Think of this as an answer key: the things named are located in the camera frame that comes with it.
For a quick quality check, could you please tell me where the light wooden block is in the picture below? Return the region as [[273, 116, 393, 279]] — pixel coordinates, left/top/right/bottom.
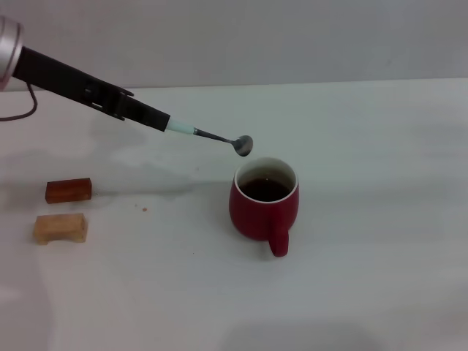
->
[[33, 213, 88, 245]]

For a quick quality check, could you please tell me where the metal spoon light blue handle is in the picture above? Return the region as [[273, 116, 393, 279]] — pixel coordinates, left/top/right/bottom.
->
[[165, 119, 254, 158]]

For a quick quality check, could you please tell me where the dark red-brown wooden block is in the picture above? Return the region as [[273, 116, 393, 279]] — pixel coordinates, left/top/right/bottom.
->
[[45, 177, 92, 204]]

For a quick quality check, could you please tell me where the dark coffee liquid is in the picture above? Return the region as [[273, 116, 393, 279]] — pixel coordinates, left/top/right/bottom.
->
[[239, 176, 294, 203]]

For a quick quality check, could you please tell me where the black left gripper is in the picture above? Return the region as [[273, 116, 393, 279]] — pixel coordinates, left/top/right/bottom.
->
[[12, 46, 172, 132]]

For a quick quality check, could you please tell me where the red ceramic cup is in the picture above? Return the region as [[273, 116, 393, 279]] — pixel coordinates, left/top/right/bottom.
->
[[229, 156, 300, 258]]

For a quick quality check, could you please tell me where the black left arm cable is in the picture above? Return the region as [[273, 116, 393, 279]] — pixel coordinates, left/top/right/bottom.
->
[[0, 83, 38, 122]]

